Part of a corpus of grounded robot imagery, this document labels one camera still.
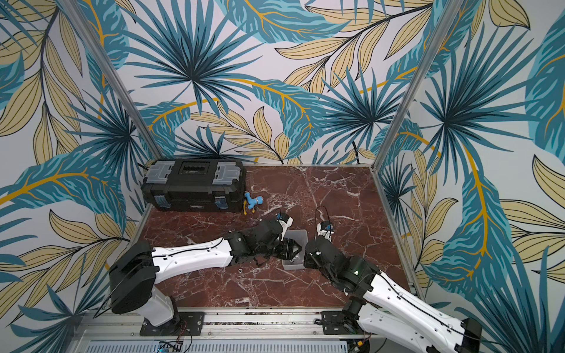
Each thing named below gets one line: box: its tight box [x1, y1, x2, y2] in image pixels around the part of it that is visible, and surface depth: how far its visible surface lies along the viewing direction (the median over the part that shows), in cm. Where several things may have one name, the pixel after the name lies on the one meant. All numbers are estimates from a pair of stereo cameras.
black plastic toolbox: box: [140, 158, 247, 213], surface depth 93 cm
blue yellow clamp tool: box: [243, 191, 265, 216], surface depth 105 cm
